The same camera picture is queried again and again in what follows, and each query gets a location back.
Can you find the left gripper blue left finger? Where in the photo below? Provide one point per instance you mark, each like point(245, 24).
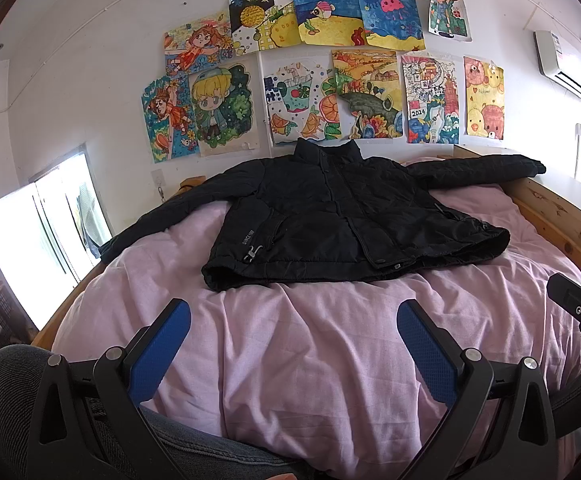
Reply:
point(160, 345)

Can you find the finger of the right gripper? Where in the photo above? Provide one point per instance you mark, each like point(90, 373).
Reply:
point(565, 292)

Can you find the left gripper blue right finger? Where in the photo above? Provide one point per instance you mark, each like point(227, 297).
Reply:
point(461, 379)

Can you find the black puffer jacket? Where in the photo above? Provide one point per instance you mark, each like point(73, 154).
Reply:
point(329, 214)

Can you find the pink bed duvet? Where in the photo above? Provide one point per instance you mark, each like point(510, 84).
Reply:
point(319, 371)

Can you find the bright window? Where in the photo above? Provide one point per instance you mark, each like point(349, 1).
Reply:
point(51, 231)

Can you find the white air conditioner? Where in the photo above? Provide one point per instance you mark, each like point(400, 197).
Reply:
point(559, 61)

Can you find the pink pigs drawing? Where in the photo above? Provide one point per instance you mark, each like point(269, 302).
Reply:
point(484, 83)

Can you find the doodle collage drawing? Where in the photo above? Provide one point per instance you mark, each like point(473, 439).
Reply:
point(432, 104)

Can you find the orange mermaid drawing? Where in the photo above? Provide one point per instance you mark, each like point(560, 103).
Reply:
point(169, 119)

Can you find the red-haired child drawing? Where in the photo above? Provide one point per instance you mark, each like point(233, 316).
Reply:
point(448, 19)

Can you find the landscape whale drawing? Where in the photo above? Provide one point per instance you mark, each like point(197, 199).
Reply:
point(369, 83)

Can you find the blond boy drawing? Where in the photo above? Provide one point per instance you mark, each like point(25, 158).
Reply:
point(224, 110)

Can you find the juice and oranges drawing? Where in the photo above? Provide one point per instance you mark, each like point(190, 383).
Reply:
point(301, 101)

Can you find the pink jellyfish drawing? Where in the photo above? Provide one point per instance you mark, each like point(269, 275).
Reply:
point(392, 24)

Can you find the red-haired girl drawing upper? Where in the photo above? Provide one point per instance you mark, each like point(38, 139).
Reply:
point(198, 45)

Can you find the fish beach drawing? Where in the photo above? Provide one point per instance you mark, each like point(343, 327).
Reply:
point(330, 23)

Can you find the pineapple drawing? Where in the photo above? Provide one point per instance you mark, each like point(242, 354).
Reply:
point(260, 25)

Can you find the wooden bed frame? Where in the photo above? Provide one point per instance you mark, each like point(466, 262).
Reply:
point(45, 338)

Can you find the white wall socket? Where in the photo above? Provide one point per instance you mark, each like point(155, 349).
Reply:
point(158, 179)

